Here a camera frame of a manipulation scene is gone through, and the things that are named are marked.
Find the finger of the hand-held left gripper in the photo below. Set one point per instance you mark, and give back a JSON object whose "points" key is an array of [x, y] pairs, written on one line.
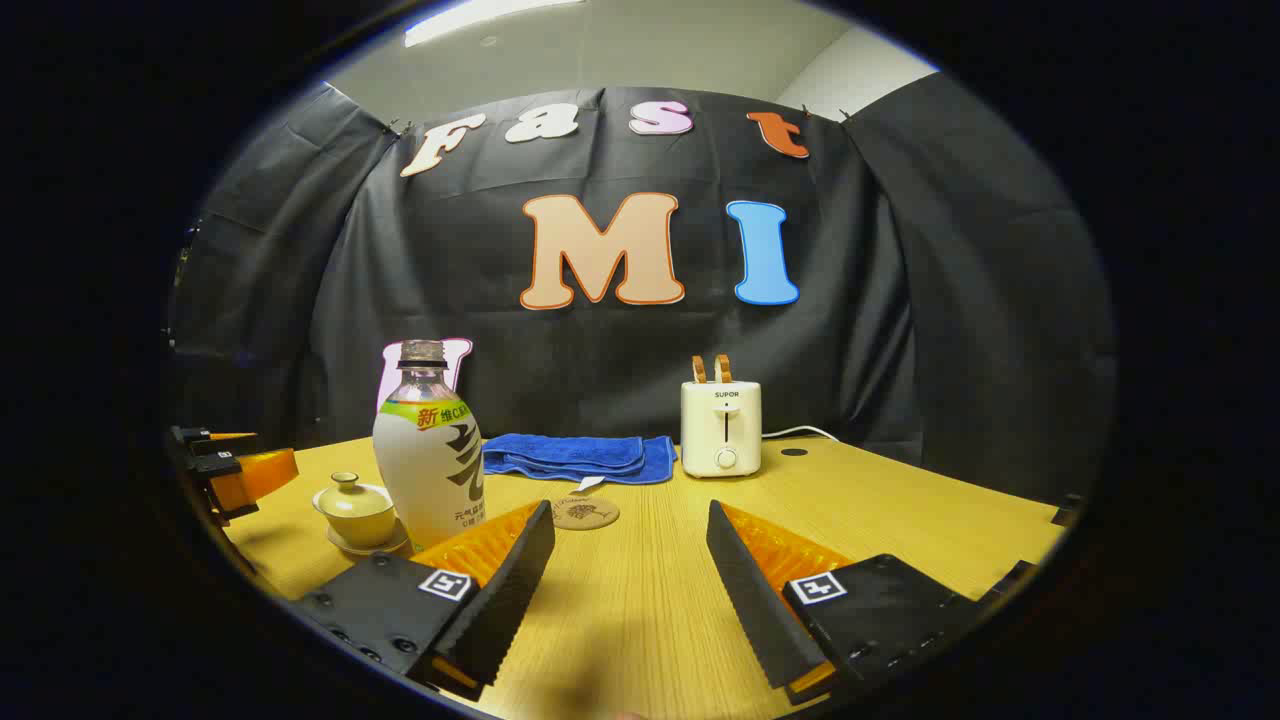
{"points": [[205, 440], [255, 477]]}

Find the black backdrop cloth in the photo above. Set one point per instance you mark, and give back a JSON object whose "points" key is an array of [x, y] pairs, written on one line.
{"points": [[600, 350]]}

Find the white towel tag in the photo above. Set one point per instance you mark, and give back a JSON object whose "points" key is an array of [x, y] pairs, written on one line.
{"points": [[592, 484]]}

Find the bread slice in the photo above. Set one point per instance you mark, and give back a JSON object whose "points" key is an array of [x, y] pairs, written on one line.
{"points": [[723, 368], [699, 370]]}

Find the yellow-green teacup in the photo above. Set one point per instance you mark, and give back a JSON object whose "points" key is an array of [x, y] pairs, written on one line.
{"points": [[360, 520]]}

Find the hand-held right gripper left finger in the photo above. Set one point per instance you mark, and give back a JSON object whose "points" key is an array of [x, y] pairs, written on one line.
{"points": [[510, 590]]}

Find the folded blue towel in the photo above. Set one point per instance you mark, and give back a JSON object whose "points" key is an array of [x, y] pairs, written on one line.
{"points": [[570, 455]]}

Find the white toaster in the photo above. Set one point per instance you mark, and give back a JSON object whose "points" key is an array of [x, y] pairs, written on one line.
{"points": [[720, 430]]}

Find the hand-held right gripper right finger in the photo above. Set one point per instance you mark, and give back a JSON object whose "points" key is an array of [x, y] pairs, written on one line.
{"points": [[750, 600]]}

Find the round cork coaster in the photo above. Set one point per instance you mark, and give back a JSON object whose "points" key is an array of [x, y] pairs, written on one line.
{"points": [[590, 514]]}

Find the white label water bottle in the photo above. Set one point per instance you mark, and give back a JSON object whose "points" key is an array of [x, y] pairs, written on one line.
{"points": [[425, 470]]}

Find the yellow-green teacup lid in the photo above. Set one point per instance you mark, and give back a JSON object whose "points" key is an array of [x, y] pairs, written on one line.
{"points": [[350, 490]]}

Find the yellow-green saucer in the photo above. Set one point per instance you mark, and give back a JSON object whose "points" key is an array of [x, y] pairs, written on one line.
{"points": [[395, 545]]}

